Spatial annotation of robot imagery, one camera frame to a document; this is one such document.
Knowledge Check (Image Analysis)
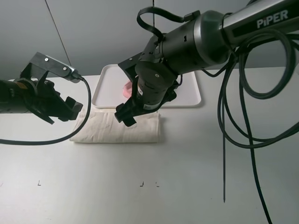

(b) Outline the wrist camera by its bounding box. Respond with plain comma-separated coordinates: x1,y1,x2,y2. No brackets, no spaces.
20,52,81,83
118,52,142,82

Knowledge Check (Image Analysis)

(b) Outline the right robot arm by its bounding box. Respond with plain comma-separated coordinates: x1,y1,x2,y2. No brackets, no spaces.
115,0,299,126

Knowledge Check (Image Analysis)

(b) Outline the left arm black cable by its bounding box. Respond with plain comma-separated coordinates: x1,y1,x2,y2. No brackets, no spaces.
0,73,92,146

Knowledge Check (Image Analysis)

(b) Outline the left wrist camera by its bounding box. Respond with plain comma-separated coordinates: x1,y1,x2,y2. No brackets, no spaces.
20,52,81,83

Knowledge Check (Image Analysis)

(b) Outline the cream white towel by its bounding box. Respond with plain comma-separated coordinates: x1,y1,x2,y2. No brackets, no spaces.
70,109,160,143

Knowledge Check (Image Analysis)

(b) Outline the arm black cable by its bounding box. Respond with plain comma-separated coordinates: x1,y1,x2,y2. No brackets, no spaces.
130,7,299,224
0,73,92,146

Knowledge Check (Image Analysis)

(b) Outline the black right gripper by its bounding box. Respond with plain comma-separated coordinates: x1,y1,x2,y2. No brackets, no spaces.
114,87,177,127

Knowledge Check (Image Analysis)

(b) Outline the pink towel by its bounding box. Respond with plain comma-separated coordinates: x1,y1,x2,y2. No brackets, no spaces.
123,81,132,98

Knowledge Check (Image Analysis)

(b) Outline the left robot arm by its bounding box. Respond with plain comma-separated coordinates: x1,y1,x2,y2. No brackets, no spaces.
0,71,83,124

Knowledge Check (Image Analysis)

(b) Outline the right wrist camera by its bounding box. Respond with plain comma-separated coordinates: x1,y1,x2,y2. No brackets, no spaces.
118,52,142,82

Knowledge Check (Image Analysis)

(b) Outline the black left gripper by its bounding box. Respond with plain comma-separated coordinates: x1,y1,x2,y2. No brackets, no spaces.
20,70,83,125

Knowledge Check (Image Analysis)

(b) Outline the white plastic tray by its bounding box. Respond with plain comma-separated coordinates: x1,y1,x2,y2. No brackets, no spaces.
92,64,201,109

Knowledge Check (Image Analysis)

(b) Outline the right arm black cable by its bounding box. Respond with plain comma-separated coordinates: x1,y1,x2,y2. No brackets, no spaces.
130,7,299,224

